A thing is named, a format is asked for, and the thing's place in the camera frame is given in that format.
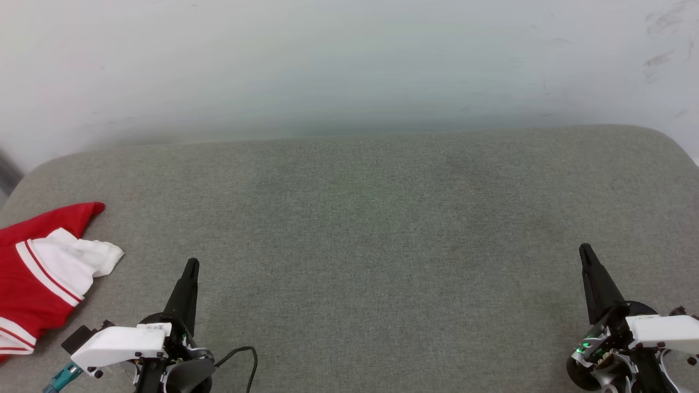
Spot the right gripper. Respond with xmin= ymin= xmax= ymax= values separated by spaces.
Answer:
xmin=566 ymin=243 xmax=684 ymax=393

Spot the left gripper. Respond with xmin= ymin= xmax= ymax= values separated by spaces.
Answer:
xmin=134 ymin=258 xmax=216 ymax=393

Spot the red white sports jersey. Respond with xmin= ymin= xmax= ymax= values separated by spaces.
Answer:
xmin=0 ymin=202 xmax=125 ymax=365

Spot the thin black cable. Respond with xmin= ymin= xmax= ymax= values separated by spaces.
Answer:
xmin=214 ymin=347 xmax=258 ymax=393

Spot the teal cable connector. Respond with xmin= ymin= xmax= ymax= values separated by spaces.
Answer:
xmin=43 ymin=363 xmax=82 ymax=393

